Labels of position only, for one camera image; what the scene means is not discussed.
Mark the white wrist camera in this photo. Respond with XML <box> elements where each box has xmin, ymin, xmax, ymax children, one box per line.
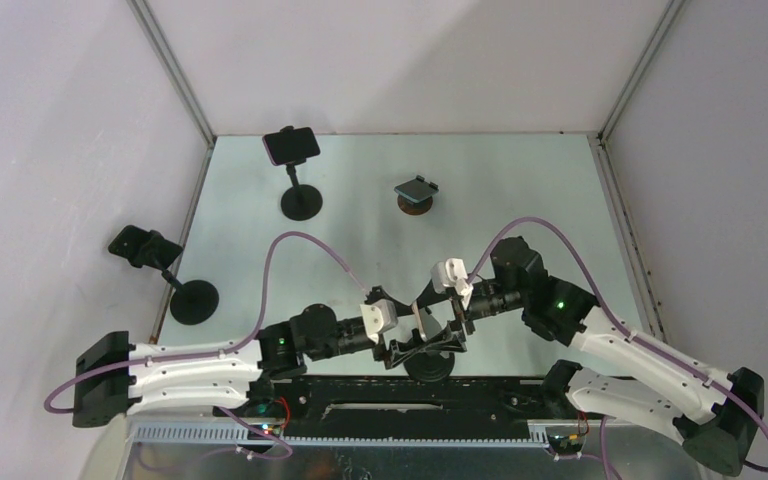
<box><xmin>360</xmin><ymin>299</ymin><xmax>398</xmax><ymax>343</ymax></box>
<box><xmin>430</xmin><ymin>258</ymin><xmax>474</xmax><ymax>309</ymax></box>

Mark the small teal phone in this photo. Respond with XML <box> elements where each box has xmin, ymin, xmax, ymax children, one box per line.
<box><xmin>394</xmin><ymin>175</ymin><xmax>439</xmax><ymax>205</ymax></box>

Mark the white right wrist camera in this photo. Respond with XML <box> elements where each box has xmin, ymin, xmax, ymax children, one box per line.
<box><xmin>430</xmin><ymin>258</ymin><xmax>474</xmax><ymax>309</ymax></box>

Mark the black rear phone stand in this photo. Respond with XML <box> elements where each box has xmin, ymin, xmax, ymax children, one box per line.
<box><xmin>280</xmin><ymin>164</ymin><xmax>323</xmax><ymax>221</ymax></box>

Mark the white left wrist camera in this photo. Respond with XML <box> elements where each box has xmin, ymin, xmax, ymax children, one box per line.
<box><xmin>360</xmin><ymin>299</ymin><xmax>398</xmax><ymax>343</ymax></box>

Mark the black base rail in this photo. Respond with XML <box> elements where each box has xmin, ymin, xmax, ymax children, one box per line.
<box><xmin>233</xmin><ymin>375</ymin><xmax>580</xmax><ymax>442</ymax></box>

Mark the black smartphone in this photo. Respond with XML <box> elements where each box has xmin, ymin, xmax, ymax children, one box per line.
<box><xmin>411</xmin><ymin>301</ymin><xmax>443</xmax><ymax>343</ymax></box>

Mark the black round-base phone stand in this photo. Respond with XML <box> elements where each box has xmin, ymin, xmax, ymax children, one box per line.
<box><xmin>404</xmin><ymin>353</ymin><xmax>456</xmax><ymax>383</ymax></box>

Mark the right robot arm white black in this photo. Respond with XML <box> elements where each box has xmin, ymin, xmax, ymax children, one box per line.
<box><xmin>411</xmin><ymin>237</ymin><xmax>765</xmax><ymax>477</ymax></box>

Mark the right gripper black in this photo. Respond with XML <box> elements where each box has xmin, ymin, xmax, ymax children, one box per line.
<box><xmin>410</xmin><ymin>279</ymin><xmax>527</xmax><ymax>355</ymax></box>

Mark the brown round phone stand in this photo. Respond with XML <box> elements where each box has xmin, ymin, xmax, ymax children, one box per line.
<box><xmin>397</xmin><ymin>195</ymin><xmax>433</xmax><ymax>216</ymax></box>

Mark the black phone pink case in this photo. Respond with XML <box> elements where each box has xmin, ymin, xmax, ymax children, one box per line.
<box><xmin>262</xmin><ymin>126</ymin><xmax>321</xmax><ymax>166</ymax></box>

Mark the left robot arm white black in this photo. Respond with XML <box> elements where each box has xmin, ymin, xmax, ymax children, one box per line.
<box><xmin>67</xmin><ymin>287</ymin><xmax>463</xmax><ymax>428</ymax></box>

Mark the grey cable duct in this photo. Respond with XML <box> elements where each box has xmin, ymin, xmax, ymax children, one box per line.
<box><xmin>132</xmin><ymin>423</ymin><xmax>571</xmax><ymax>450</ymax></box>

